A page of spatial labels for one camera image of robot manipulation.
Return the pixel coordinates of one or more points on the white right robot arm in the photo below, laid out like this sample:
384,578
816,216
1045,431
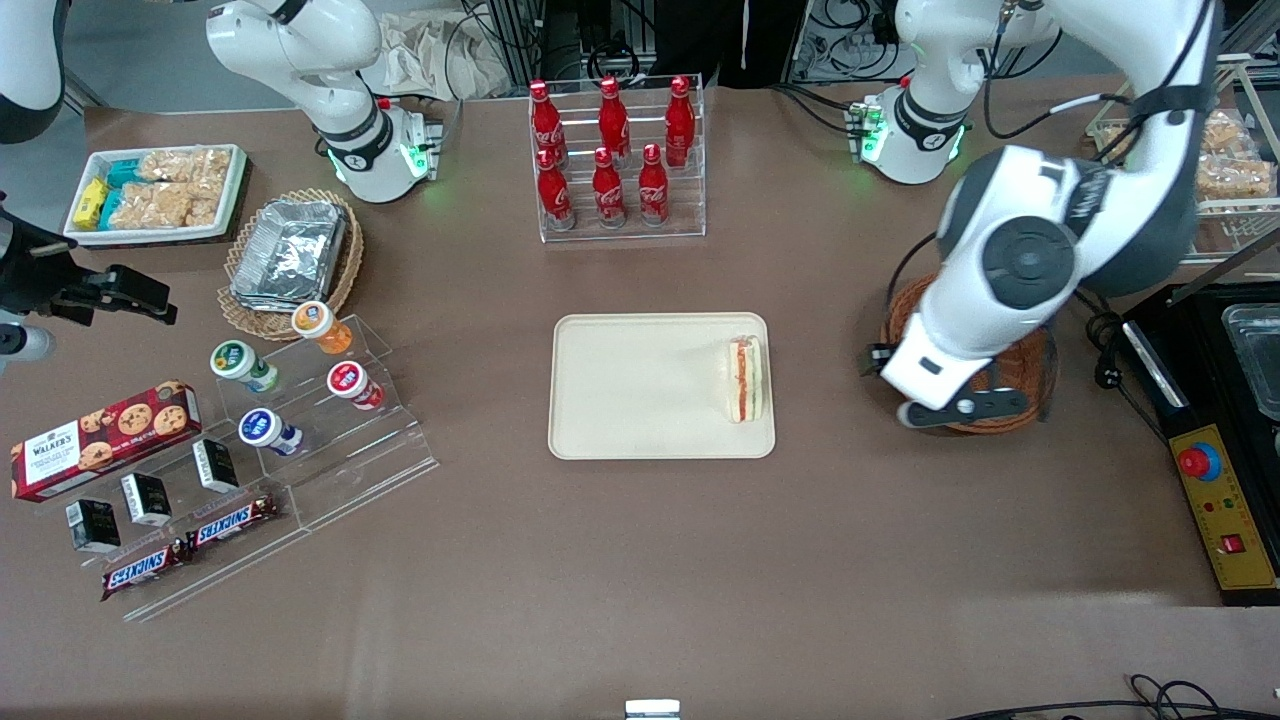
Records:
330,90

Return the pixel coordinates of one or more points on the blue lid yogurt cup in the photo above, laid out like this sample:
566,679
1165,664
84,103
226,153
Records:
265,430

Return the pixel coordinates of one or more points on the red lid yogurt cup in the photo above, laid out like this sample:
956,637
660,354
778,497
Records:
352,383

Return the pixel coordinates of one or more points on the bagged cracker packet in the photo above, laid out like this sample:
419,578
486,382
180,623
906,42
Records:
1238,180
1222,132

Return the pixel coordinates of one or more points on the green lid yogurt cup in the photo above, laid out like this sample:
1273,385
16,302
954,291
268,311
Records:
240,363

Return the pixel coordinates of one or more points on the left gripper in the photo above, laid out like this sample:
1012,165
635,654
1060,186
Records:
870,363

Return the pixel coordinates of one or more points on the small black box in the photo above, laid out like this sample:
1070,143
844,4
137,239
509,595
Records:
95,525
216,465
147,498

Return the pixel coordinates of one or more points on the brown round wicker basket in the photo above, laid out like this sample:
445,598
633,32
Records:
1025,370

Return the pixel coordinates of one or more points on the triangular sandwich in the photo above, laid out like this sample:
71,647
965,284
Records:
743,380

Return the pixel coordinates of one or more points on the Snickers chocolate bar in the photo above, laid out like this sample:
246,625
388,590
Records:
232,522
140,570

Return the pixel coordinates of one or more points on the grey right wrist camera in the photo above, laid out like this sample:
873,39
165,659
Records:
25,342

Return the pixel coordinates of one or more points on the black countertop appliance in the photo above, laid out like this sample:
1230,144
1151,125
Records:
1150,350

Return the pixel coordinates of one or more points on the red Walkers cookie box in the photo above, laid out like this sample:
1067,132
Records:
105,440

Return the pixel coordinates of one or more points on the aluminium frame rack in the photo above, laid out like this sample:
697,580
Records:
515,30

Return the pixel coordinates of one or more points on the stack of foil containers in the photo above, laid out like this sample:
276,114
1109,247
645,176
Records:
290,255

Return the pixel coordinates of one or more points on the clear acrylic bottle rack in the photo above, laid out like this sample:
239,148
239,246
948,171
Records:
690,200

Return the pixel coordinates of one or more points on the yellow emergency stop control box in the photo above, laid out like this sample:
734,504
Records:
1225,510

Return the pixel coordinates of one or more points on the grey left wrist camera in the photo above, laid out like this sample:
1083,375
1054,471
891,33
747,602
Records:
965,408

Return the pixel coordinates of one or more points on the clear acrylic stepped stand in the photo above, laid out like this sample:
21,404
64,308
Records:
360,460
230,565

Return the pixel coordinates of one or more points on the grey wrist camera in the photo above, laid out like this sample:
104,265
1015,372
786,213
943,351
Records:
25,342
965,408

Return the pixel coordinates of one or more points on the red cola bottle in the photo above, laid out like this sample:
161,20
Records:
653,188
543,120
680,118
613,118
607,190
553,192

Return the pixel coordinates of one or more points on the beige cloth bag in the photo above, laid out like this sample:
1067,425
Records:
430,55

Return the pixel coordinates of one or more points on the rice cracker packet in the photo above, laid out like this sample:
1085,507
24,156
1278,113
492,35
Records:
185,165
165,205

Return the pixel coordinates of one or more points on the white rectangular snack tray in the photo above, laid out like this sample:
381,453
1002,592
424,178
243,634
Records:
235,190

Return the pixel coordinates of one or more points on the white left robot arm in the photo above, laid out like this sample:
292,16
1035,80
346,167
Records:
1030,260

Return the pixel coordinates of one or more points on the light woven wicker basket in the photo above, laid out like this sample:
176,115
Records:
345,270

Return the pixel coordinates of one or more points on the beige plastic tray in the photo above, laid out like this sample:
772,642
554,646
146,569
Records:
640,385

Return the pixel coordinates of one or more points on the teal snack packet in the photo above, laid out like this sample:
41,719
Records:
123,173
110,208

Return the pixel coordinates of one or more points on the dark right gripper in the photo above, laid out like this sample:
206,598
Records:
30,275

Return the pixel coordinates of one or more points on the yellow snack packet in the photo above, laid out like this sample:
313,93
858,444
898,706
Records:
90,203

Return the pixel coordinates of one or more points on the orange lid yogurt cup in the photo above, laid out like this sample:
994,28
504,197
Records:
320,325

